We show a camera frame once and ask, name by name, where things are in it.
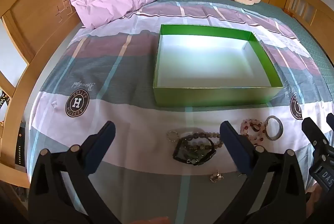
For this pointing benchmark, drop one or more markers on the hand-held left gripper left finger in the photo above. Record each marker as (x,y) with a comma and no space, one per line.
(103,139)

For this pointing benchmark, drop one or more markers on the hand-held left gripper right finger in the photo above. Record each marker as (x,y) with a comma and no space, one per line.
(234,143)

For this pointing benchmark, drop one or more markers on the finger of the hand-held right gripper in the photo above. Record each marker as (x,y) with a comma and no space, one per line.
(313,130)
(330,121)

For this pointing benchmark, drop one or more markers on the pale jade bangle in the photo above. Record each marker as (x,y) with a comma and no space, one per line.
(280,128)

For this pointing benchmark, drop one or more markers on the black wrist watch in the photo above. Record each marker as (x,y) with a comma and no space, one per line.
(180,153)

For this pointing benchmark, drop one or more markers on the green cardboard box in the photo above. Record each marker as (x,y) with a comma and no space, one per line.
(208,64)

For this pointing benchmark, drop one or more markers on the small pearl bead hoop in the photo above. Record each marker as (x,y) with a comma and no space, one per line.
(168,133)

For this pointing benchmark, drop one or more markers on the plaid printed bed sheet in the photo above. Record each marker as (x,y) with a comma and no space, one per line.
(104,70)

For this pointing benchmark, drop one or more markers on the black electronic device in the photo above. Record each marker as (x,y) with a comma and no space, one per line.
(21,145)

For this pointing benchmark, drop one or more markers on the wooden footboard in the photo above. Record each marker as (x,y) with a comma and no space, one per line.
(310,12)

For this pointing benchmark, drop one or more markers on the teal bed cover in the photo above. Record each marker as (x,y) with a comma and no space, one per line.
(287,15)

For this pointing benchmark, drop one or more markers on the wooden headboard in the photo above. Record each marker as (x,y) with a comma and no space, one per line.
(31,31)

